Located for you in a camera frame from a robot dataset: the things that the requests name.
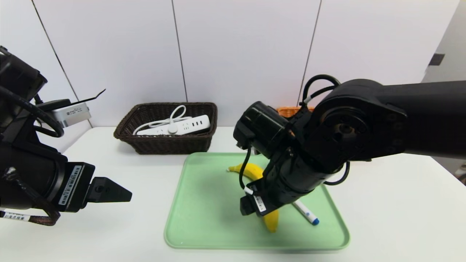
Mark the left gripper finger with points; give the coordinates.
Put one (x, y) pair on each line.
(107, 191)

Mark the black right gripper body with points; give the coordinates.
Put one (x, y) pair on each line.
(256, 205)

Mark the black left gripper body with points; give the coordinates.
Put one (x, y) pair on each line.
(74, 187)

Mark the yellow banana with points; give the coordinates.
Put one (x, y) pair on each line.
(271, 222)

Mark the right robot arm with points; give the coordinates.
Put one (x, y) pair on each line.
(364, 127)

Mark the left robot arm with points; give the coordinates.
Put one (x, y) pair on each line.
(25, 171)

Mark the dark brown wicker basket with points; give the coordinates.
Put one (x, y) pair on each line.
(164, 143)

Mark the orange wicker basket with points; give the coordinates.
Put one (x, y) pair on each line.
(287, 111)

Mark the white marker with blue cap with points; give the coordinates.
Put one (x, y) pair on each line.
(307, 214)

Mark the light green plastic tray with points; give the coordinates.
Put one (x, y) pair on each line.
(204, 211)

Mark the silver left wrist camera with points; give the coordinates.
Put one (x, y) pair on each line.
(71, 113)

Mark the dark wall fixture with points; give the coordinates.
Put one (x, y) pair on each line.
(436, 59)

